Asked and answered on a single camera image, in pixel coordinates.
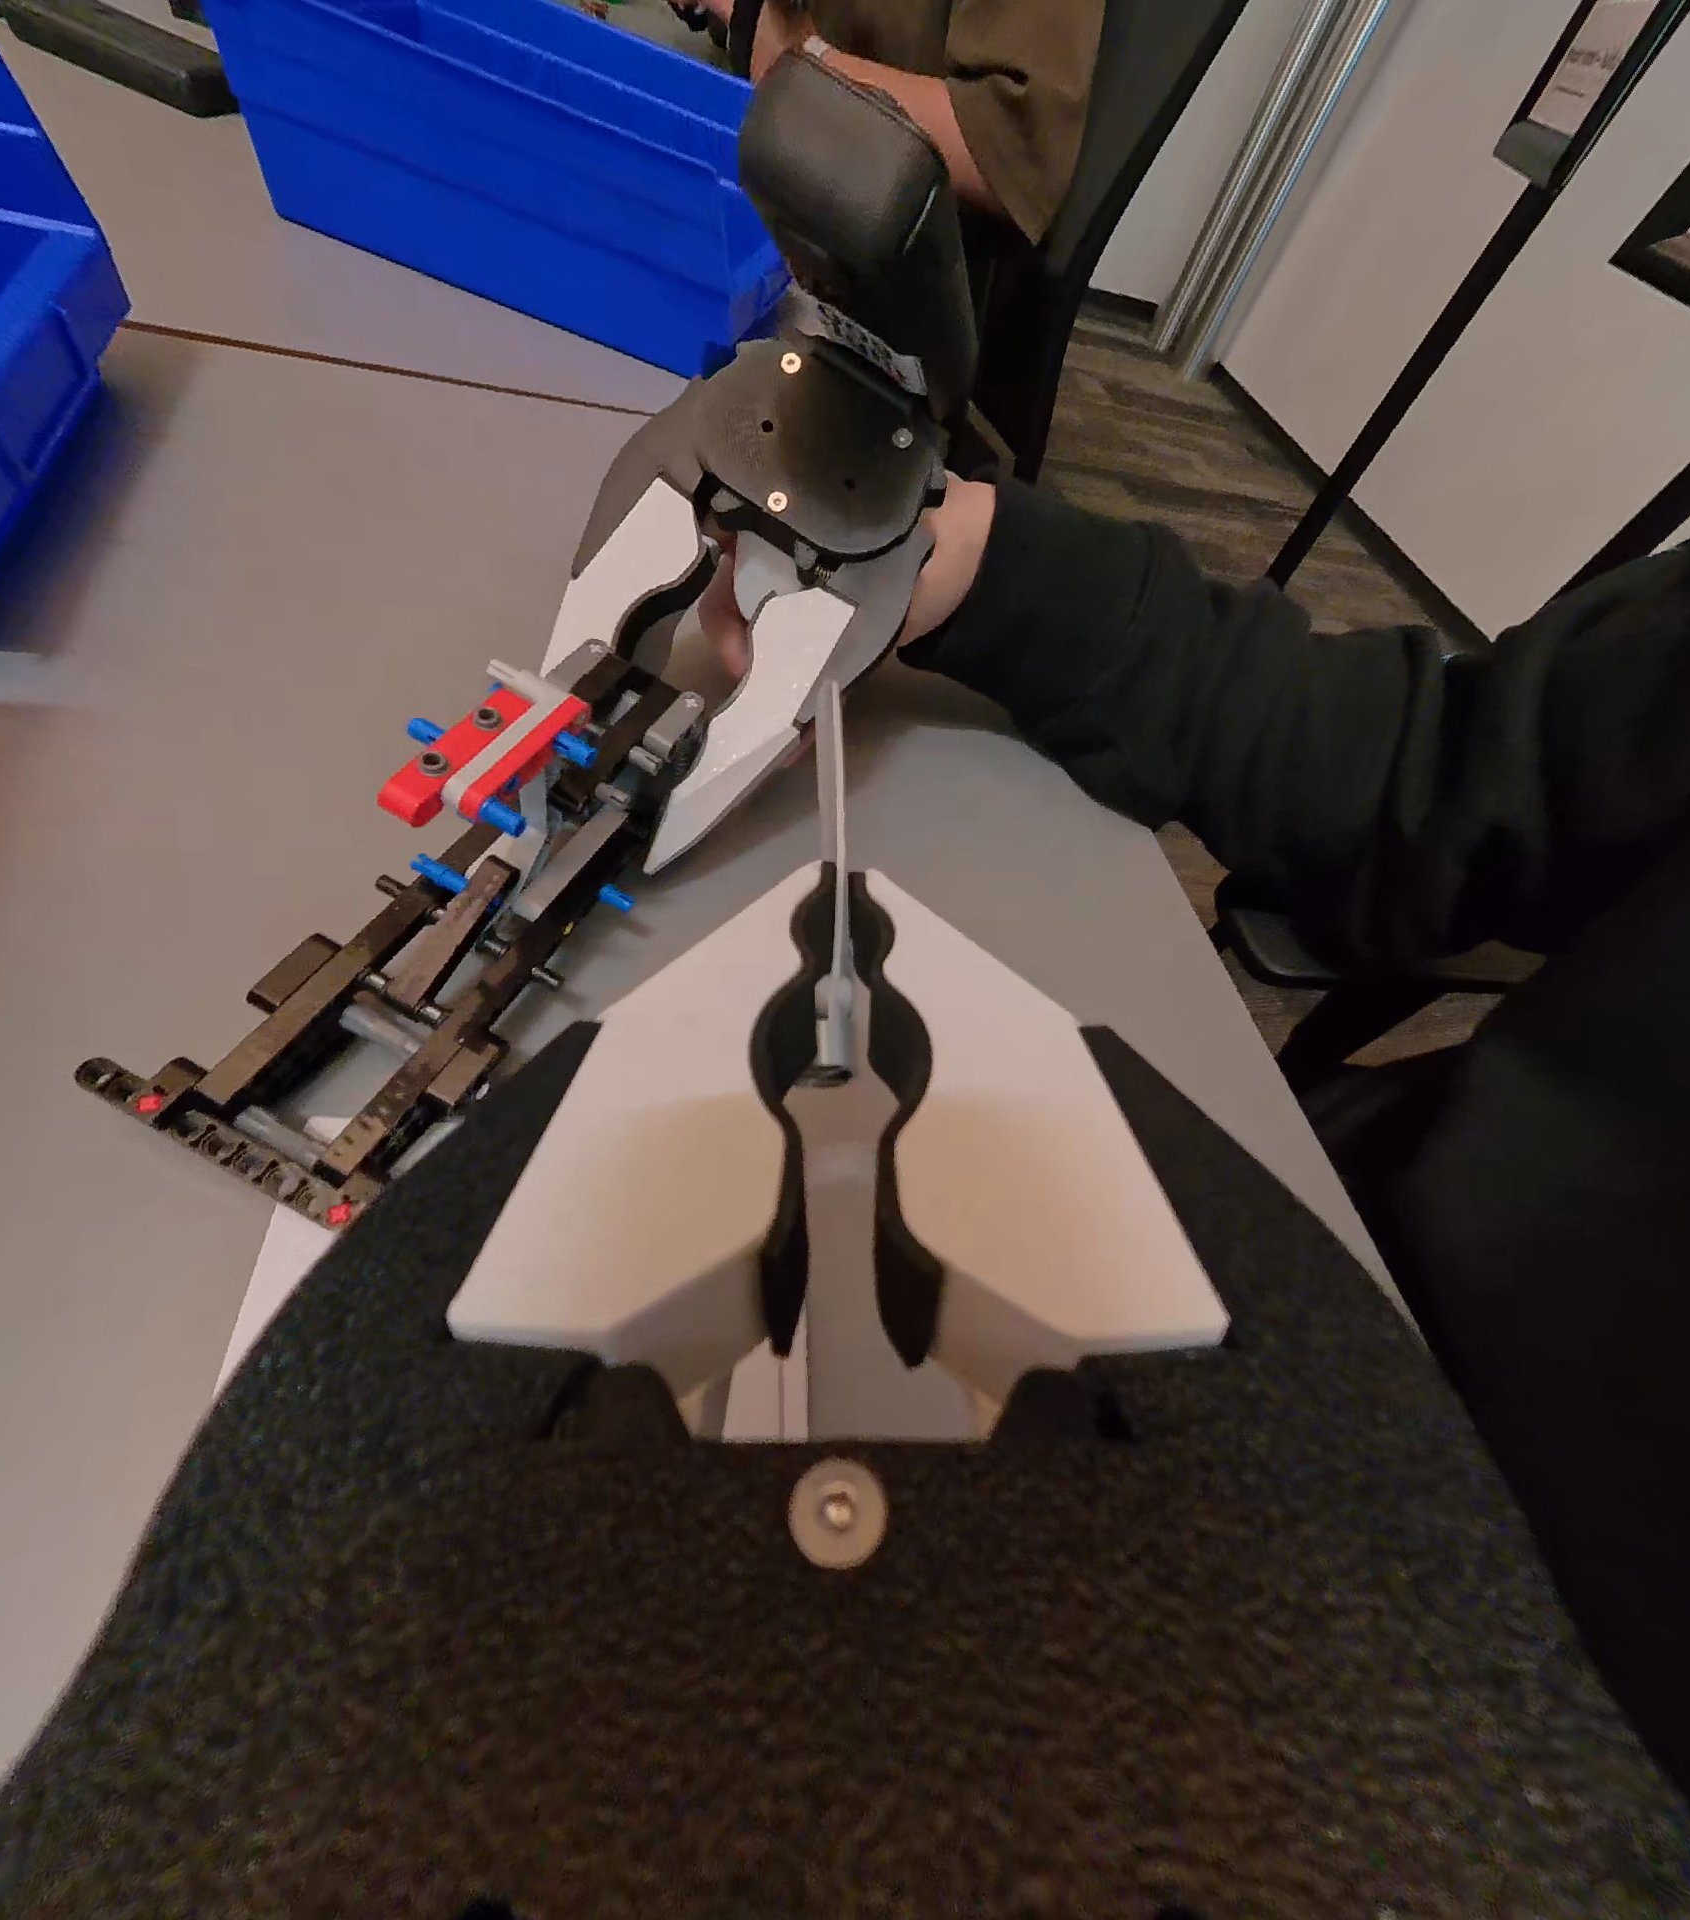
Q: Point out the black toy brick chassis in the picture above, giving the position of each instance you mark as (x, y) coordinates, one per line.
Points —
(410, 975)

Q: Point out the metal pole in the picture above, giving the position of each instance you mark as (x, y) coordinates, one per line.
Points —
(1264, 165)

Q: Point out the person's right hand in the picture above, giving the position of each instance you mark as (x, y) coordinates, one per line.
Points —
(952, 562)

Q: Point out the person's dark clothing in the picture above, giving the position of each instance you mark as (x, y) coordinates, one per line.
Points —
(1611, 1351)

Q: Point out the black chair armrest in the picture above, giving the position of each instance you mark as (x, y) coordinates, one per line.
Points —
(111, 52)

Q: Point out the black office chair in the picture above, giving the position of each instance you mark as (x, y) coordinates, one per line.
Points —
(1325, 944)
(845, 181)

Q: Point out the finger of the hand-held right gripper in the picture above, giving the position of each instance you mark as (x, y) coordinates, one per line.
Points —
(785, 691)
(635, 562)

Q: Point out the person's right forearm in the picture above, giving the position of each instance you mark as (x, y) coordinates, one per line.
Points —
(1310, 720)

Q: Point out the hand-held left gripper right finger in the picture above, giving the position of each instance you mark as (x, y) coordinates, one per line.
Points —
(1054, 1201)

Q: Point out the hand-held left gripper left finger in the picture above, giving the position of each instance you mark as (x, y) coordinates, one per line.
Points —
(635, 1201)

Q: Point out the grey toy axle piece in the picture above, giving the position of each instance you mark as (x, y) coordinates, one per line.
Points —
(832, 840)

